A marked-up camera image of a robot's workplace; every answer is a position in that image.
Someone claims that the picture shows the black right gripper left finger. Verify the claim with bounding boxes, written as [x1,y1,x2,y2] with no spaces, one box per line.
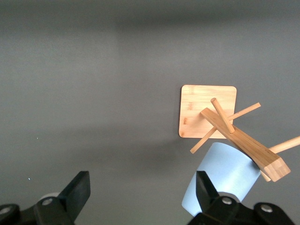
[34,171,91,225]

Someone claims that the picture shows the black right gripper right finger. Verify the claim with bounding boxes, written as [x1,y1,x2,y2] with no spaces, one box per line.
[187,170,241,225]

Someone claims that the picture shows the light blue plastic cup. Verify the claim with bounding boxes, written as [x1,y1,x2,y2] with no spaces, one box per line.
[181,142,262,218]

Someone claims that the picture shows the bamboo mug tree stand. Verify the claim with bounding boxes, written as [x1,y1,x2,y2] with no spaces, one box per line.
[178,84,300,182]

